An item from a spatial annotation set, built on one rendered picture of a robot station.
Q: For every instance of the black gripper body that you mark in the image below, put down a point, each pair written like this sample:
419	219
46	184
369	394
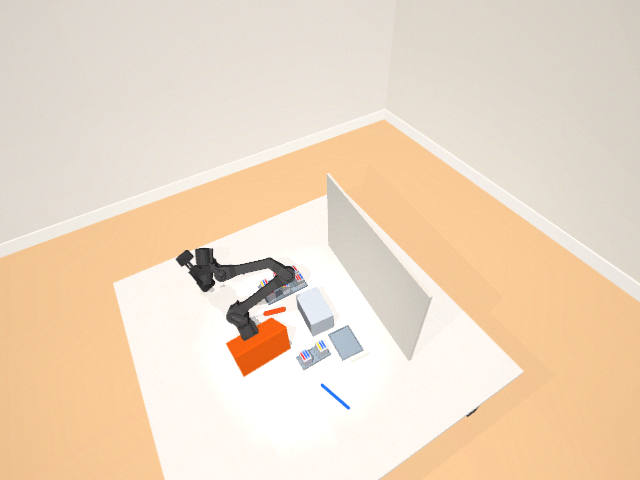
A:
184	260

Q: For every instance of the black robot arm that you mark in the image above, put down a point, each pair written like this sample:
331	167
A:
238	314

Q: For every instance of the blue cylinder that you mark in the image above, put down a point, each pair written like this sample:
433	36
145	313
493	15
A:
334	396

